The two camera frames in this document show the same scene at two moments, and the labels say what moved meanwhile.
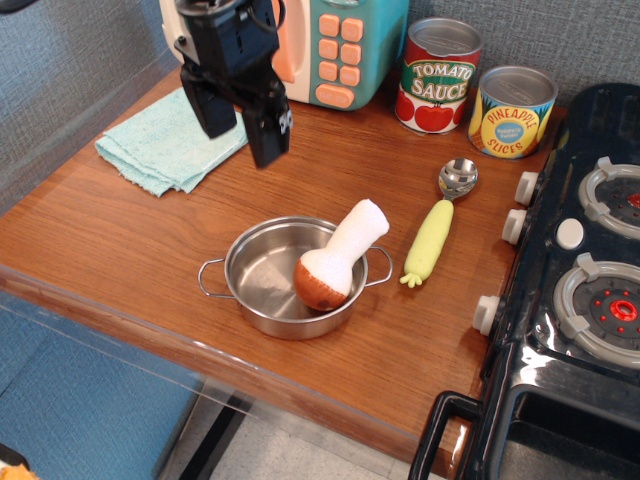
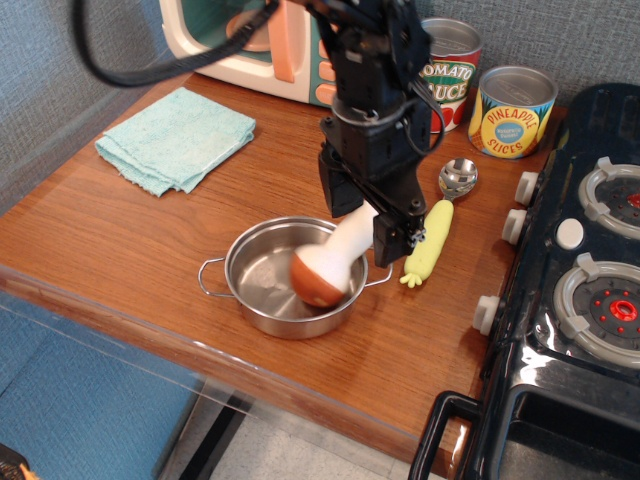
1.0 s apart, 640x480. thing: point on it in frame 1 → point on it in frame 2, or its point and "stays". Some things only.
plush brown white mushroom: x=322 y=276 stays
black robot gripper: x=233 y=44 → x=382 y=141
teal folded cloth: x=163 y=149 stays
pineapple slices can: x=511 y=112 stays
